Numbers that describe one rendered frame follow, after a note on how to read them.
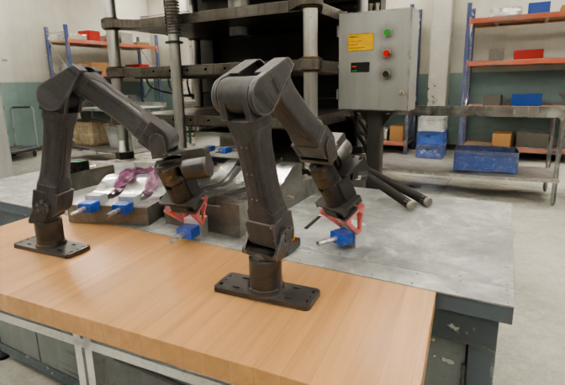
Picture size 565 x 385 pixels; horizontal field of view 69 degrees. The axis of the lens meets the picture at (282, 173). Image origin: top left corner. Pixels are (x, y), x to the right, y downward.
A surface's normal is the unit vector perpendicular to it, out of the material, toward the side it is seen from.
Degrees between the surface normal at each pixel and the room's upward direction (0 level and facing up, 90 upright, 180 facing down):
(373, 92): 90
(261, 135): 103
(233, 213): 90
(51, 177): 81
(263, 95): 90
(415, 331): 0
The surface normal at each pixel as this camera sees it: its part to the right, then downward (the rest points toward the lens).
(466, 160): -0.45, 0.22
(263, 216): -0.56, 0.41
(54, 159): -0.05, 0.22
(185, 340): -0.02, -0.98
